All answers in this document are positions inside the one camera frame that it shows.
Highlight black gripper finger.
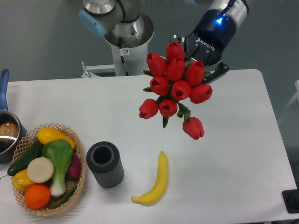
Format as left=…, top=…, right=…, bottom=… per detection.
left=202, top=62, right=229, bottom=84
left=170, top=34, right=185, bottom=48

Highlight white chair part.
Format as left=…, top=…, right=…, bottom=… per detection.
left=278, top=80, right=299, bottom=119

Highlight green bean pod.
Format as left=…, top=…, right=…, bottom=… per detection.
left=49, top=185, right=77, bottom=209

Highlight yellow banana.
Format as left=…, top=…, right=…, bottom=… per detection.
left=131, top=151, right=169, bottom=206

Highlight purple red onion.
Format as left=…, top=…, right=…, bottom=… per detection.
left=67, top=154, right=81, bottom=179

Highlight black device at edge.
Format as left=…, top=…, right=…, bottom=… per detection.
left=282, top=189, right=299, bottom=214

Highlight white round radish slice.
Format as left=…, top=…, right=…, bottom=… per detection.
left=27, top=157, right=54, bottom=183

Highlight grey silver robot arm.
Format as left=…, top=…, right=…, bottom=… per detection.
left=79, top=0, right=253, bottom=84

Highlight blue handled saucepan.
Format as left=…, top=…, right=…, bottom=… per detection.
left=0, top=69, right=27, bottom=164

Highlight yellow bell pepper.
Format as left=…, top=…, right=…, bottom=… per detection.
left=12, top=169, right=35, bottom=192

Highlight dark green cucumber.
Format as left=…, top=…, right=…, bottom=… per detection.
left=7, top=140, right=43, bottom=176

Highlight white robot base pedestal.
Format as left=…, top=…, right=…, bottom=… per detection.
left=81, top=43, right=148, bottom=78

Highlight green bok choy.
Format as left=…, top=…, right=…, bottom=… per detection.
left=42, top=139, right=73, bottom=197

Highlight woven wicker basket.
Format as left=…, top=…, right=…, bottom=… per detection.
left=12, top=123, right=86, bottom=216

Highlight orange fruit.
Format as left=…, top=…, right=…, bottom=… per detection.
left=25, top=184, right=51, bottom=209

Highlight dark grey ribbed vase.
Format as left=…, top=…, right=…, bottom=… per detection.
left=86, top=141, right=124, bottom=188

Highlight yellow squash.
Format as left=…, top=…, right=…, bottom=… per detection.
left=37, top=127, right=76, bottom=149

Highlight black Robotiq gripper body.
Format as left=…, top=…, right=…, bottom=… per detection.
left=184, top=9, right=236, bottom=65

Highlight red tulip bouquet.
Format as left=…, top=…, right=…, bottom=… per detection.
left=139, top=41, right=213, bottom=140

